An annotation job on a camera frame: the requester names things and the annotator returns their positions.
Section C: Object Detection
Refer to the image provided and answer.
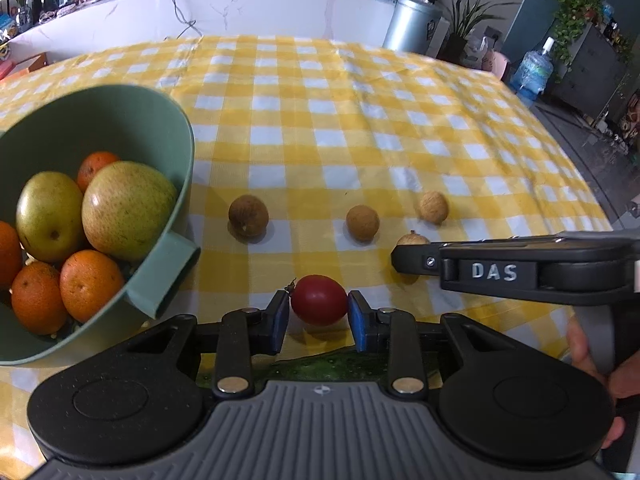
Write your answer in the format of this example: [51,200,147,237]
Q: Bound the red cherry tomato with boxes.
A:
[286,274,348,327]

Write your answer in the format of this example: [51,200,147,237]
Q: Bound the orange mandarin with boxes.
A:
[60,249,125,323]

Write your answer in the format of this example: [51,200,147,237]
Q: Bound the green bowl with handle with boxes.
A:
[1,84,200,367]

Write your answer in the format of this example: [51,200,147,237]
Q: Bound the person right hand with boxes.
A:
[566,317,640,451]

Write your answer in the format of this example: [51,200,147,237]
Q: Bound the brown longan left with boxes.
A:
[228,194,269,238]

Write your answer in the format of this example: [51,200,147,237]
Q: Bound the brown longan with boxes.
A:
[346,205,380,243]
[228,194,269,238]
[418,191,449,226]

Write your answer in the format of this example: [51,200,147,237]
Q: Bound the brown longan fruit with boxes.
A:
[396,231,430,246]

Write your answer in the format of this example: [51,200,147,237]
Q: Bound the brown longan right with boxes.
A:
[418,191,449,226]

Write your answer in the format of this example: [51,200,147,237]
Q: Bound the brown longan middle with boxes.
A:
[346,205,380,243]

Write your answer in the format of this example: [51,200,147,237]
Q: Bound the yellow white checkered tablecloth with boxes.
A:
[1,36,608,479]

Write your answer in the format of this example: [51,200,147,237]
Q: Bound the orange in bowl front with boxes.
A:
[11,261,68,336]

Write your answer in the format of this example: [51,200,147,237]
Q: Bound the blue water bottle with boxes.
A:
[509,37,554,106]

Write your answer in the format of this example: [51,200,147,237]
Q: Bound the green pear left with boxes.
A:
[16,171,84,263]

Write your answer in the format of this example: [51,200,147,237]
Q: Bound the small orange in bowl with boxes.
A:
[76,151,119,193]

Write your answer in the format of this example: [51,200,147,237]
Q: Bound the orange in bowl left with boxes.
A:
[0,221,23,290]

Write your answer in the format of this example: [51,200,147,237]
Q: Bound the tall floor plant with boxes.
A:
[438,0,516,64]

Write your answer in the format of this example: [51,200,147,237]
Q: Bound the grey metal trash bin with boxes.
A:
[383,0,442,55]

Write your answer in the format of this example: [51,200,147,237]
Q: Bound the white tv console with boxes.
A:
[9,0,394,62]

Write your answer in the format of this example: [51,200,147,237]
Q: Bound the black power cable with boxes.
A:
[162,0,204,42]

